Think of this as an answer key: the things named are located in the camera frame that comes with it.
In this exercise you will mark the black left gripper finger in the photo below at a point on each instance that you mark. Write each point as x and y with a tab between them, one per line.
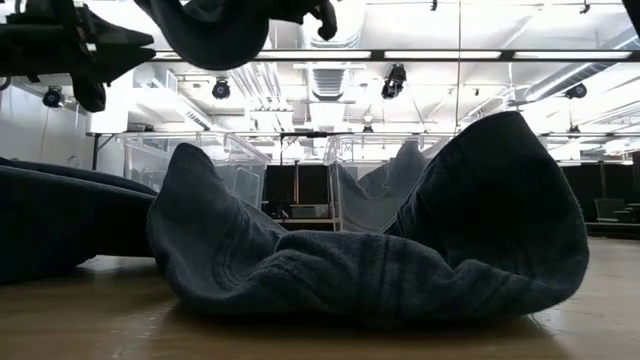
117	60
115	35

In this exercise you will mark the dark teal knit hat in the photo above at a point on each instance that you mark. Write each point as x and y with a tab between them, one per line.
215	35

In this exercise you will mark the navy blue knit hat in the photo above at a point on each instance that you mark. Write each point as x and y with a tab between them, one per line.
350	280
60	220

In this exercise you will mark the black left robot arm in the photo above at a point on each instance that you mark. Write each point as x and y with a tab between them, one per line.
20	50

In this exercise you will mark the black track spotlight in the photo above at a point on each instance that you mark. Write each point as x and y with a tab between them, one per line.
394	82
52	97
576	91
221	89

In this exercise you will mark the clear plastic bin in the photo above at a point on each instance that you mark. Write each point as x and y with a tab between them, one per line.
345	150
145	160

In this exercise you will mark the black cabinet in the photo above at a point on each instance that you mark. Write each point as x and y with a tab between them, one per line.
310	185

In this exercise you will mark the wooden shelf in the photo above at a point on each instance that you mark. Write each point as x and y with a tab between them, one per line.
305	220

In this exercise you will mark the black ceiling light track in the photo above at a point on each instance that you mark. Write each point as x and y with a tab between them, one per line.
377	55

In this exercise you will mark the thin vertical rod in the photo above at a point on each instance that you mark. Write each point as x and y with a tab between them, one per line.
459	100

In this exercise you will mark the dark room partition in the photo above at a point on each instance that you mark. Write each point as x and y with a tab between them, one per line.
610	182

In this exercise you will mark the dark green chair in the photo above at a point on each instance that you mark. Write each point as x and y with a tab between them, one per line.
610	210

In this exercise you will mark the black metal frame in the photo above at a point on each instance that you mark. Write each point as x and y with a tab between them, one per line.
107	134

